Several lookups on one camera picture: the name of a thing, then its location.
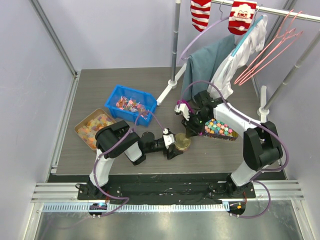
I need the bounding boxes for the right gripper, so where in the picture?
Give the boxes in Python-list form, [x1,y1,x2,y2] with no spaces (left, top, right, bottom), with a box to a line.
[181,111,212,139]

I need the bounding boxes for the cream jar lid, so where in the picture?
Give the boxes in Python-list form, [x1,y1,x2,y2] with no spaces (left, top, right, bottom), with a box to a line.
[174,133,191,147]

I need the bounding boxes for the clear plastic jar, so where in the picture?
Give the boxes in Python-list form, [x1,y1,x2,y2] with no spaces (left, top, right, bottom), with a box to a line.
[175,146,189,152]

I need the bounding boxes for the purple plastic scoop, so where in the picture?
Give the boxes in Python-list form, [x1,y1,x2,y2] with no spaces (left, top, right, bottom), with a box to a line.
[177,99,195,114]

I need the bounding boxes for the blue plastic bin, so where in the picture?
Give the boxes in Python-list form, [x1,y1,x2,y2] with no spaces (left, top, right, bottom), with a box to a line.
[104,84,157,127]

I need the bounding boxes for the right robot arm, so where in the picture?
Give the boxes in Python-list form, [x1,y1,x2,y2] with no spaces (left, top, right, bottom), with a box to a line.
[174,90,283,198]

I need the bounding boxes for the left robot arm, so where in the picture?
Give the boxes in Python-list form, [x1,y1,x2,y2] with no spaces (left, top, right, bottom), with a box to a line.
[84,120,183,200]

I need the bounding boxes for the gold tin of star candies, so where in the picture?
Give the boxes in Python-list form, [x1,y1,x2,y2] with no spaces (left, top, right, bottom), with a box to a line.
[203,118,239,141]

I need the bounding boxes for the pile of lollipop candies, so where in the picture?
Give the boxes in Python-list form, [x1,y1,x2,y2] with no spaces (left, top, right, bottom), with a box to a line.
[115,95,148,113]

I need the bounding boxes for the brown tin of candies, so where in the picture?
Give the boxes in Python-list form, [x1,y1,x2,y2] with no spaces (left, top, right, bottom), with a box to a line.
[74,108,116,151]

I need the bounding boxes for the white shirt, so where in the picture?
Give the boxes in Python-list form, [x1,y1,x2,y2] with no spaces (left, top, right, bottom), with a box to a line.
[207,14,268,99]

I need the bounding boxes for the teal cloth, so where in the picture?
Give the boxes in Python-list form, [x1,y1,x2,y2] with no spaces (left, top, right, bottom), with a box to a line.
[181,35,235,101]

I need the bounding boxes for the grey clothes rack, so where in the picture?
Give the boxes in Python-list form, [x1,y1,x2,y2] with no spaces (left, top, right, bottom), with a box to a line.
[156,0,320,122]

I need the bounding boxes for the purple hanger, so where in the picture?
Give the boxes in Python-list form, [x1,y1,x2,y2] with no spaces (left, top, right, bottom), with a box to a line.
[178,0,228,63]

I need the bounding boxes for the red striped sock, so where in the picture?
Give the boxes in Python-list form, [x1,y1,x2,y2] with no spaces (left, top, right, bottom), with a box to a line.
[190,0,211,32]

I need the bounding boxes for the red santa sock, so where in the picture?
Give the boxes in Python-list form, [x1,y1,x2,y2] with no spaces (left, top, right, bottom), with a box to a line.
[227,0,257,36]

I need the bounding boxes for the blue hanger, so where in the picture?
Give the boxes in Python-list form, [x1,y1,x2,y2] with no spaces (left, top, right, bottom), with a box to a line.
[230,14,268,58]

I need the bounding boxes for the pink hangers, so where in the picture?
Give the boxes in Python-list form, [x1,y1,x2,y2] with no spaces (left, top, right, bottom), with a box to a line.
[234,10,303,86]

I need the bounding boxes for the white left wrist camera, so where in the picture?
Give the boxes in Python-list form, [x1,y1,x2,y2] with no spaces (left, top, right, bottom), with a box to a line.
[162,128,176,149]

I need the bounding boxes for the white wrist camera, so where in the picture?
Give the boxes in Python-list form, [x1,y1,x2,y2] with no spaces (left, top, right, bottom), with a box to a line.
[174,103,192,121]
[162,128,176,149]

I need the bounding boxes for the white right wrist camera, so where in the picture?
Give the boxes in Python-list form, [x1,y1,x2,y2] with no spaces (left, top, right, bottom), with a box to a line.
[174,103,192,121]

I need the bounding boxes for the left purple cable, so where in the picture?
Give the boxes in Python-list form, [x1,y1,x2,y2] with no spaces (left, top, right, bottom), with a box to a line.
[92,110,167,218]

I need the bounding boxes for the purple cable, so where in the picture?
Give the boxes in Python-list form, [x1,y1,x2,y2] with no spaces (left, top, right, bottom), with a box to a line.
[92,110,167,218]
[179,80,291,218]

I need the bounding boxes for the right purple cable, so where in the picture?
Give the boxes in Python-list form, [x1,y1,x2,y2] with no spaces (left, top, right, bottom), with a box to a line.
[179,80,291,218]

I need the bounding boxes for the white cable duct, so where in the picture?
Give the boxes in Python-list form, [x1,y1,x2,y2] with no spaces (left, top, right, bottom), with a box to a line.
[42,201,230,213]

